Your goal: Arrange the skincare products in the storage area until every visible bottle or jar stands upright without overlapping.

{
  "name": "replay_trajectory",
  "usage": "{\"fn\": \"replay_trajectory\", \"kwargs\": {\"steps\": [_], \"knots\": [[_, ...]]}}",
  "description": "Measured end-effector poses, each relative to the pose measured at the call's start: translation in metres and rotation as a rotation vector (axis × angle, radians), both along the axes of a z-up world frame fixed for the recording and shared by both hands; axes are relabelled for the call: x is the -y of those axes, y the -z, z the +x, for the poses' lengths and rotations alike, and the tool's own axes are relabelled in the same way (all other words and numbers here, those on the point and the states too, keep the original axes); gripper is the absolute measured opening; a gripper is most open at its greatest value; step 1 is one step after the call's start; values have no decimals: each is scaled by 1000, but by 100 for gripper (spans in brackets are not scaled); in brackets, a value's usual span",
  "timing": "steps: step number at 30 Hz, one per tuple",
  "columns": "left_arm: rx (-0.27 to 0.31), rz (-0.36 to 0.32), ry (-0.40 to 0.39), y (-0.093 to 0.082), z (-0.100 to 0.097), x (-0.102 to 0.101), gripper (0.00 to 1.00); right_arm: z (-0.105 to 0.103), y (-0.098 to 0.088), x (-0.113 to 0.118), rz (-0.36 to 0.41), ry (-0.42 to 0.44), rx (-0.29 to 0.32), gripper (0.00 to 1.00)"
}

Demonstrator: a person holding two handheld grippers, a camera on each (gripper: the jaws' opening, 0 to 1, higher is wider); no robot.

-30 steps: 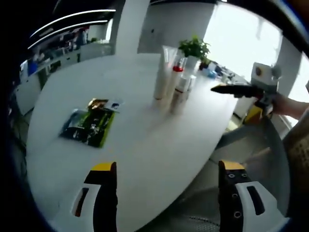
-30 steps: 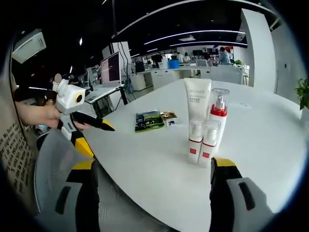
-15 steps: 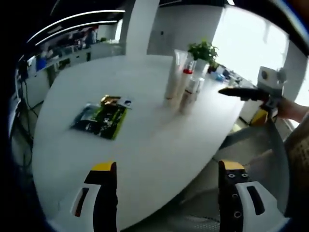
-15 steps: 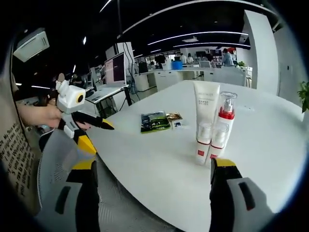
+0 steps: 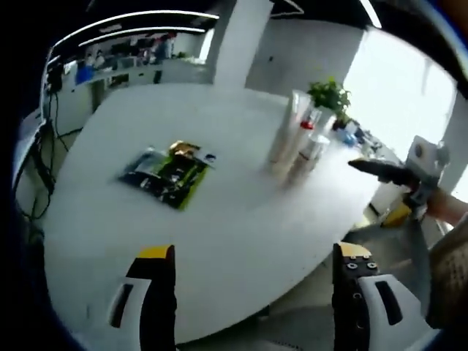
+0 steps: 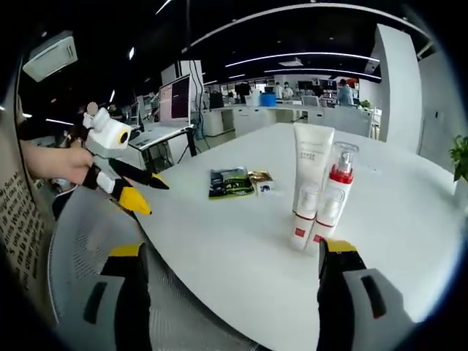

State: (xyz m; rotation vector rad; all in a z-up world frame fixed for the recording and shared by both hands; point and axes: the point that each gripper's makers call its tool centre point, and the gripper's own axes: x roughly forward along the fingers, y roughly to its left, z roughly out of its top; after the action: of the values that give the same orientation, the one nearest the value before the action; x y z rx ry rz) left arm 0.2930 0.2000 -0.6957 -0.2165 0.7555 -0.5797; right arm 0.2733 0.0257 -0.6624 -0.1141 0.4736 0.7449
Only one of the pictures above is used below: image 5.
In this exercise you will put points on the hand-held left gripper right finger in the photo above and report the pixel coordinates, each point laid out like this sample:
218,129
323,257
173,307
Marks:
347,300

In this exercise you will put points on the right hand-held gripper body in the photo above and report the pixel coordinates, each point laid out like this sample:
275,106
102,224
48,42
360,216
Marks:
426,157

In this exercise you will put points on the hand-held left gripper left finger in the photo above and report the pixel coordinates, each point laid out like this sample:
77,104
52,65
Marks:
161,292

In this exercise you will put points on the large clear-capped skincare bottle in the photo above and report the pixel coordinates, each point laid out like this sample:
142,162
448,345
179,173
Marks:
317,143

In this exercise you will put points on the white skincare tube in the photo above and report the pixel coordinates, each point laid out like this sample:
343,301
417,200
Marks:
289,128

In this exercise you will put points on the green black skincare sachet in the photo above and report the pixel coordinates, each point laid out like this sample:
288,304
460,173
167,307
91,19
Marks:
175,175

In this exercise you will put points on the clear skincare sachet dark square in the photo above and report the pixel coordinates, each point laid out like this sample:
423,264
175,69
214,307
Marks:
207,158

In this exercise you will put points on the gold skincare sachet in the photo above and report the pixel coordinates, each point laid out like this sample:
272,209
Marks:
181,149

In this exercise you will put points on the person's right hand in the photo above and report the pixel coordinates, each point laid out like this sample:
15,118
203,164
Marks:
448,208

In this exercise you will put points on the dark desk clutter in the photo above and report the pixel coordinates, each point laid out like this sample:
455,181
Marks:
369,142

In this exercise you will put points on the blue packet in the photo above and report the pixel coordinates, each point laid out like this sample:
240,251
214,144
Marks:
347,138

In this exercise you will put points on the grey mesh chair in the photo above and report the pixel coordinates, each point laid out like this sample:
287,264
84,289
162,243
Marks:
420,263

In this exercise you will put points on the green plant white pot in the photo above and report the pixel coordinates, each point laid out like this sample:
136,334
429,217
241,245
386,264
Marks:
329,97

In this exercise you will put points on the long white office counter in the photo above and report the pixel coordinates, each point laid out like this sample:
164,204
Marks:
183,71

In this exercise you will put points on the blue bin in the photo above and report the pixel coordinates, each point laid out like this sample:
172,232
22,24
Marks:
82,75

